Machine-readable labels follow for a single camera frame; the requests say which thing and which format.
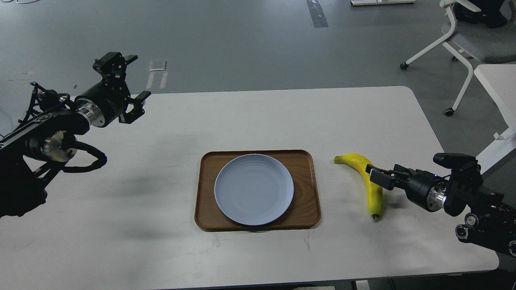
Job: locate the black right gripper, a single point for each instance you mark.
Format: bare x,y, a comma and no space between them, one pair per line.
423,189

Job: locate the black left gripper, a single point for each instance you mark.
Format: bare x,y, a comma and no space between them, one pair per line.
110,97

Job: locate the blue round plate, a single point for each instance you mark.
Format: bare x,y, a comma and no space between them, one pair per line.
254,189

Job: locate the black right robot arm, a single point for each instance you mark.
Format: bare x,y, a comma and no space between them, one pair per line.
490,222

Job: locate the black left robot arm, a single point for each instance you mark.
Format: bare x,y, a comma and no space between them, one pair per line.
44,143

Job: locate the yellow banana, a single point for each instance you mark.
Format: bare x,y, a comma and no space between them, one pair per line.
374,192

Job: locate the brown wooden tray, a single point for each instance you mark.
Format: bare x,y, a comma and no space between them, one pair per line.
303,213

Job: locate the white side table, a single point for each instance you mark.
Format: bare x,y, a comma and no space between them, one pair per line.
499,81

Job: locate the white grey office chair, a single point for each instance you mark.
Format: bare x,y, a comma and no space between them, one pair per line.
486,45

